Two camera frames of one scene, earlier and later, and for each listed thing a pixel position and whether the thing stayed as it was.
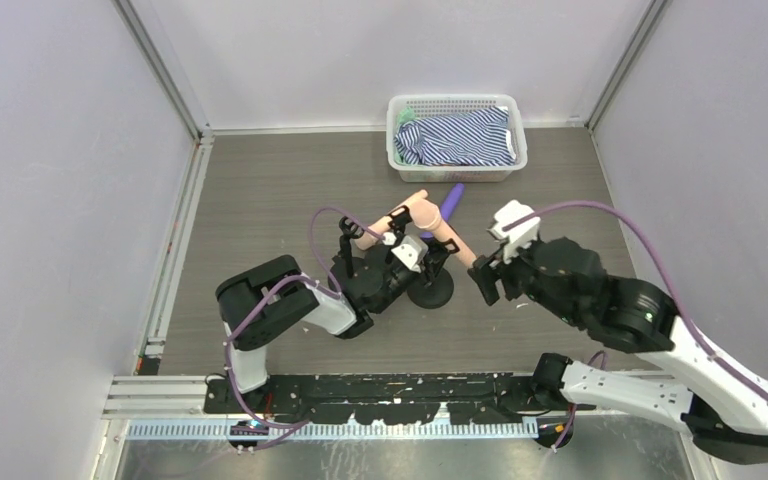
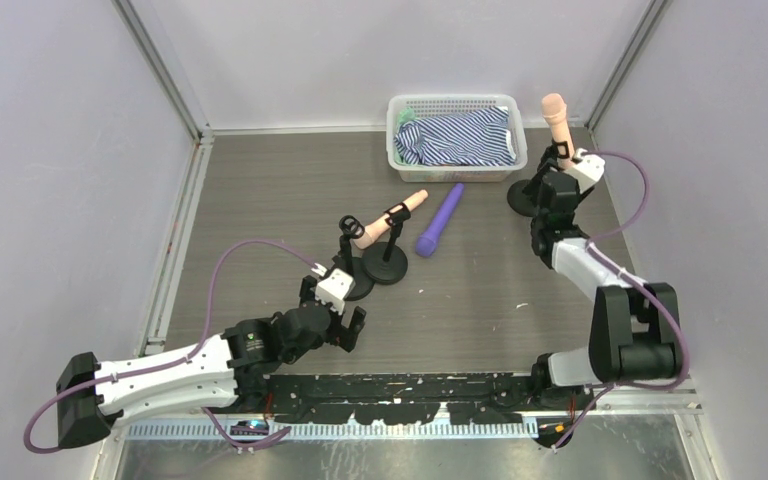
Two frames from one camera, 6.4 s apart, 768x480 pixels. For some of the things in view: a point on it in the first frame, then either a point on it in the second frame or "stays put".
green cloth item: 406,115 stays put
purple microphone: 448,206 stays put
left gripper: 393,240 -> 341,324
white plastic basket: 452,104 stays put
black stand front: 436,286 -> 549,187
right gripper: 500,278 -> 557,171
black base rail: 387,399 stays put
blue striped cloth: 470,138 stays put
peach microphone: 368,237 stays put
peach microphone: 426,215 -> 554,109
